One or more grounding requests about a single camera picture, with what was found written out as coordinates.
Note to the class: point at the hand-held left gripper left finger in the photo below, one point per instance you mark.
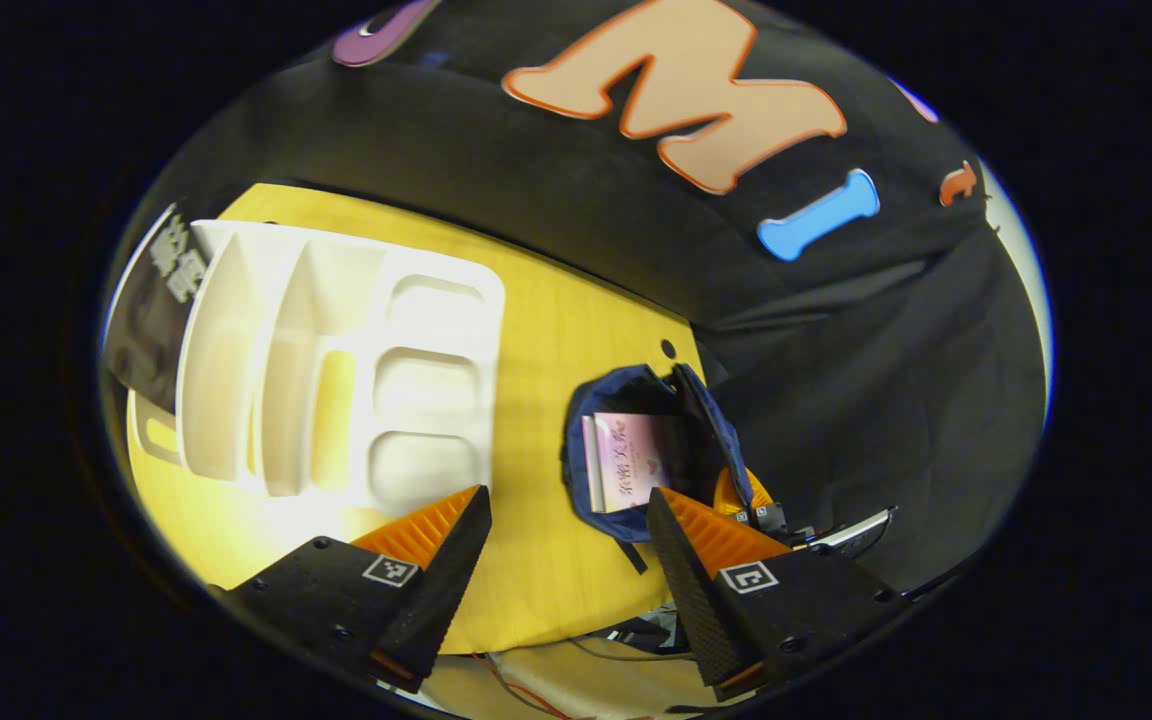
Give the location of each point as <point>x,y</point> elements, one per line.
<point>446,590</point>

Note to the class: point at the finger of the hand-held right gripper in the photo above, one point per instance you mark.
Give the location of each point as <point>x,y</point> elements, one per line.
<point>761,495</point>
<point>728,495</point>

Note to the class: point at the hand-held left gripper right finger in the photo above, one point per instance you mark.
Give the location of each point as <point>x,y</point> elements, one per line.
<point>686,600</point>

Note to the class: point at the pink book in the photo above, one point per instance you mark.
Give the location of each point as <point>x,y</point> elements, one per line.
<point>631,460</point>

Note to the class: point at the blue schoolbag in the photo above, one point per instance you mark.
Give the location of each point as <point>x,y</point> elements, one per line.
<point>581,440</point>

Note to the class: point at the white bookshelf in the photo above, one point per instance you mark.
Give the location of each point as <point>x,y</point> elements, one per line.
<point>336,300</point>

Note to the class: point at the black backdrop cloth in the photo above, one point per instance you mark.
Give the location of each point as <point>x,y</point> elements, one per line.
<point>886,380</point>

